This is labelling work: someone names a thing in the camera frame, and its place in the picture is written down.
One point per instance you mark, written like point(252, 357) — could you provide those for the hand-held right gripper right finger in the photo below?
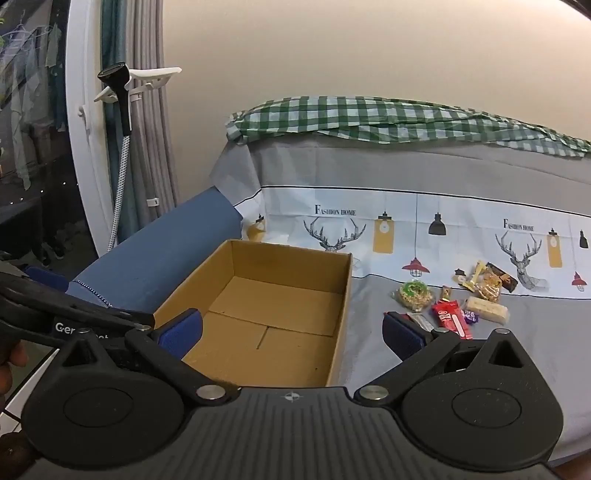
point(402, 339)

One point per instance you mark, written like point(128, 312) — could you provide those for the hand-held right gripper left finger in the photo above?
point(181, 330)

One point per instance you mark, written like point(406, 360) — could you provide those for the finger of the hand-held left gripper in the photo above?
point(45, 279)
point(41, 295)

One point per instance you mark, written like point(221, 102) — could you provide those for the silver white snack bar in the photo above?
point(421, 320)

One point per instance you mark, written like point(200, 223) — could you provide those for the round peanut cake green label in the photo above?
point(413, 295)

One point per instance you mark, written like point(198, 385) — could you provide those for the red snack packet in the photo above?
point(449, 318)

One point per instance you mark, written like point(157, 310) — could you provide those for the purple chocolate bar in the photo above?
point(471, 316)

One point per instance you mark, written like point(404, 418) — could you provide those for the white rice cracker packet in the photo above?
point(488, 310)

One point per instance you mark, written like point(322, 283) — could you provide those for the gold white snack bar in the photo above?
point(475, 274)

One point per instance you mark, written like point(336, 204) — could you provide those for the brown cardboard box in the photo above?
point(277, 304)

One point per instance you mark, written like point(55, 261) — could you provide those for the clear orange snack packet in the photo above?
point(488, 287)

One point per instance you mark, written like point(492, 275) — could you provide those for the black chocolate packet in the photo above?
point(507, 279)

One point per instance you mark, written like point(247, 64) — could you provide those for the person's left hand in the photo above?
point(13, 357)

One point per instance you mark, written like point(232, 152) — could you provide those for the grey printed bed sheet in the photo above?
point(369, 300)

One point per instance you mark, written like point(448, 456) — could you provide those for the blue sofa armrest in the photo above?
point(175, 249)

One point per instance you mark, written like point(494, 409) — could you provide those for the grey curtain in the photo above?
point(150, 152)

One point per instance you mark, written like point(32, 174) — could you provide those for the white steamer hanger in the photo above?
point(152, 74)

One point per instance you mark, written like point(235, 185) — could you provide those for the green checked cloth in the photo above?
point(323, 115)

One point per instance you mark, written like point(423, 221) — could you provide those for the white door frame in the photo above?
point(85, 138)

